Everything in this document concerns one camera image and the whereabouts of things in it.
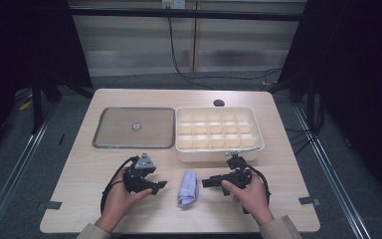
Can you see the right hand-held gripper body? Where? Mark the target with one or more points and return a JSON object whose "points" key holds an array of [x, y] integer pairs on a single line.
{"points": [[242, 177]]}

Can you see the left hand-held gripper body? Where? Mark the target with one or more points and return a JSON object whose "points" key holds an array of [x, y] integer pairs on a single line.
{"points": [[136, 181]]}

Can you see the light blue sock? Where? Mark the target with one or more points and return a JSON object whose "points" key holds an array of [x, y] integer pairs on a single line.
{"points": [[188, 189]]}

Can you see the white divided storage box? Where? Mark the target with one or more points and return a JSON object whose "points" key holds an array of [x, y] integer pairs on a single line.
{"points": [[219, 149]]}

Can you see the person's right hand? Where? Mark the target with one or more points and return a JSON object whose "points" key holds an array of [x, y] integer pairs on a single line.
{"points": [[252, 199]]}

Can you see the person's left hand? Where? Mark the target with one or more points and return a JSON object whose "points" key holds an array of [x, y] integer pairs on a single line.
{"points": [[119, 202]]}

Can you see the grey tape strip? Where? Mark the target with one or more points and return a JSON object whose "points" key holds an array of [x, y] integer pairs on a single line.
{"points": [[309, 200], [49, 205]]}

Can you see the small black floor strip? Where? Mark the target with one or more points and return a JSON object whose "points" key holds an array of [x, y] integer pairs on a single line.
{"points": [[61, 139]]}

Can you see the black metal stand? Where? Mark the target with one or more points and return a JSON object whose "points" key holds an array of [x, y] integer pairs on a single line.
{"points": [[37, 106]]}

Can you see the yellow flat item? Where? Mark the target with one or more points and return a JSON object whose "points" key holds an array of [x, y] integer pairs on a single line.
{"points": [[25, 105]]}

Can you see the black curtain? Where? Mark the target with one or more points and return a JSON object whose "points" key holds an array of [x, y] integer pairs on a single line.
{"points": [[23, 49], [361, 83]]}

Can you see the black horizontal bar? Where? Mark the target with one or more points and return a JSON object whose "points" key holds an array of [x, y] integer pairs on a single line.
{"points": [[185, 14]]}

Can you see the metal floor rail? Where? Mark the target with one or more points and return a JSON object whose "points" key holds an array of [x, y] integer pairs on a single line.
{"points": [[331, 172], [16, 172]]}

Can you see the white wall socket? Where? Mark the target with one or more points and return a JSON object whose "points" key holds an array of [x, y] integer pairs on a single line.
{"points": [[173, 4]]}

